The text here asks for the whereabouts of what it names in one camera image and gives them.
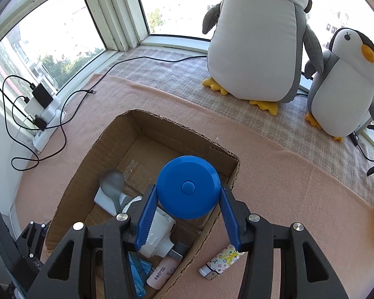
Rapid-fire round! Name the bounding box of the white plug-in device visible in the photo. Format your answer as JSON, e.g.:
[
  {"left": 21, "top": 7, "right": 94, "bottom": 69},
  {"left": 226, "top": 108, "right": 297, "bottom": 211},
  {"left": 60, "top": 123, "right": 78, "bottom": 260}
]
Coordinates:
[{"left": 121, "top": 196, "right": 178, "bottom": 258}]

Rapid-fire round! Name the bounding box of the black power adapter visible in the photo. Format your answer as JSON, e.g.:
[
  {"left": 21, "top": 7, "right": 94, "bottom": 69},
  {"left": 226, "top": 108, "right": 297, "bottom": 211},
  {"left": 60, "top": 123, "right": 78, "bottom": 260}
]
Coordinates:
[{"left": 32, "top": 83, "right": 54, "bottom": 108}]

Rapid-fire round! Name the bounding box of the large penguin plush toy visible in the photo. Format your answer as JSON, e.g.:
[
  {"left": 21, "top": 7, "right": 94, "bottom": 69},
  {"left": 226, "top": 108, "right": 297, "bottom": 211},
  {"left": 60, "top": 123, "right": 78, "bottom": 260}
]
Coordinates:
[{"left": 202, "top": 0, "right": 325, "bottom": 115}]

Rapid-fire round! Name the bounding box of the black power bank cable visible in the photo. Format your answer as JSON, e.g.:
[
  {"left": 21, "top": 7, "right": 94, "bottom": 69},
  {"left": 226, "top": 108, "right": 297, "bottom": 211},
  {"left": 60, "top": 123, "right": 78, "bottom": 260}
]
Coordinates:
[{"left": 3, "top": 75, "right": 38, "bottom": 153}]

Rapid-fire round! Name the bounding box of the cardboard box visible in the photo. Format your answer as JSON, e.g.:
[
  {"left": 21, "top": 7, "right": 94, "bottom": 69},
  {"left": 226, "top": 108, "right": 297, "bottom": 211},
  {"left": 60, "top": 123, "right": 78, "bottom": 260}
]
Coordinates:
[{"left": 44, "top": 109, "right": 240, "bottom": 299}]

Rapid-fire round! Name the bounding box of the grey spoon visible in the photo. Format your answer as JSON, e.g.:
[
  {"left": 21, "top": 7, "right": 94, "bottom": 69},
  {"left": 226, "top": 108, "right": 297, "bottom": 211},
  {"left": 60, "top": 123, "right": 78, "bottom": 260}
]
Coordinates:
[{"left": 100, "top": 169, "right": 125, "bottom": 217}]

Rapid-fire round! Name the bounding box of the patterned lighter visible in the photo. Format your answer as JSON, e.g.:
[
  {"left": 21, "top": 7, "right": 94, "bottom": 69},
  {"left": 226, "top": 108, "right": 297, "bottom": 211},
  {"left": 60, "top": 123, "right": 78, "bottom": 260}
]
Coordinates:
[{"left": 198, "top": 245, "right": 246, "bottom": 277}]

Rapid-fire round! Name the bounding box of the long black cable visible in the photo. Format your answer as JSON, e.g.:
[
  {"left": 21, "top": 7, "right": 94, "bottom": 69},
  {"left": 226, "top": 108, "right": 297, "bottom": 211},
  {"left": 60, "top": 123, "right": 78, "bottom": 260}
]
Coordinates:
[{"left": 59, "top": 55, "right": 208, "bottom": 114}]

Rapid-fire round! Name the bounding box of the black cable with loose plug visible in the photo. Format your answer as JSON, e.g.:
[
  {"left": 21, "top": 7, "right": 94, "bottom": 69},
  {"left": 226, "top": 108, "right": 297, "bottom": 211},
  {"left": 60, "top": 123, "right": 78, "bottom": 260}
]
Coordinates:
[{"left": 11, "top": 90, "right": 96, "bottom": 172}]

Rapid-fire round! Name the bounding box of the white plug adapter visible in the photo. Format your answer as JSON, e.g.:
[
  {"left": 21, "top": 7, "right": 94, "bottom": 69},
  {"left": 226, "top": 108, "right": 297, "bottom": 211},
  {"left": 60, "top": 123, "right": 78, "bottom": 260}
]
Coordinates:
[{"left": 25, "top": 98, "right": 44, "bottom": 114}]

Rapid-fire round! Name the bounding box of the small pink bottle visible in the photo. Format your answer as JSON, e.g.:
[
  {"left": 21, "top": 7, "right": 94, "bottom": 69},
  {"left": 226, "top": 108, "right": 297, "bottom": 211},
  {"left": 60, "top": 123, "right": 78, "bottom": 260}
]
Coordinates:
[{"left": 146, "top": 254, "right": 183, "bottom": 290}]

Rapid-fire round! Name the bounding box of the white power strip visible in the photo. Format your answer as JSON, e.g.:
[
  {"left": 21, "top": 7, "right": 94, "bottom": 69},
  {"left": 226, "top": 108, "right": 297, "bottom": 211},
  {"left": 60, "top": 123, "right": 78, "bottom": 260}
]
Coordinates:
[{"left": 24, "top": 95, "right": 67, "bottom": 150}]

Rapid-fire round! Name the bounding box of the blue round tape measure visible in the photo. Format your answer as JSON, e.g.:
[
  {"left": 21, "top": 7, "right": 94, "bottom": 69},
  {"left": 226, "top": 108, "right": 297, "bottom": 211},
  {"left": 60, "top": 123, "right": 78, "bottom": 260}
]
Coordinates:
[{"left": 157, "top": 156, "right": 221, "bottom": 219}]

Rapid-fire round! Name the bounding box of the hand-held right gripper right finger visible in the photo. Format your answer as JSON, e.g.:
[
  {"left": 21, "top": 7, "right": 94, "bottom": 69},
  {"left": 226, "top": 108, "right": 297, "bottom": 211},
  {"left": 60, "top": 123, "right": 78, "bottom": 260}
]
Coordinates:
[{"left": 220, "top": 184, "right": 350, "bottom": 299}]

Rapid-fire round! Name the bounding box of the small penguin plush toy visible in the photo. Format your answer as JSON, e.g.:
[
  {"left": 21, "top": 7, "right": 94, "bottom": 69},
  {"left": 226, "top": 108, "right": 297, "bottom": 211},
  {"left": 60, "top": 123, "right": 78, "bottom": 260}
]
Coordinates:
[{"left": 304, "top": 27, "right": 374, "bottom": 142}]

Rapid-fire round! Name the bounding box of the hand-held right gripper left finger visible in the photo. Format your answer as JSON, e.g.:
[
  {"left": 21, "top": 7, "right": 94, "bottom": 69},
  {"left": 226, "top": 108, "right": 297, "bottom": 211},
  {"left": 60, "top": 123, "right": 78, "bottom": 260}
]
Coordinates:
[{"left": 26, "top": 184, "right": 159, "bottom": 299}]

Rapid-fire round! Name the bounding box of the checked cloth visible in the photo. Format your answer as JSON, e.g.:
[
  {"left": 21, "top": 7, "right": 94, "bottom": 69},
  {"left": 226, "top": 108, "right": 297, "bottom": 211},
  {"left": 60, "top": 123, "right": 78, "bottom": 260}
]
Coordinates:
[{"left": 106, "top": 47, "right": 374, "bottom": 190}]

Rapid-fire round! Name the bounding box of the blue card pack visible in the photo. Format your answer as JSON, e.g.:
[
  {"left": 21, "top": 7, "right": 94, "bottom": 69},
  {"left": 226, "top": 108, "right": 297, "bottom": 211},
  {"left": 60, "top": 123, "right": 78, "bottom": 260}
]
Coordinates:
[{"left": 126, "top": 251, "right": 153, "bottom": 299}]

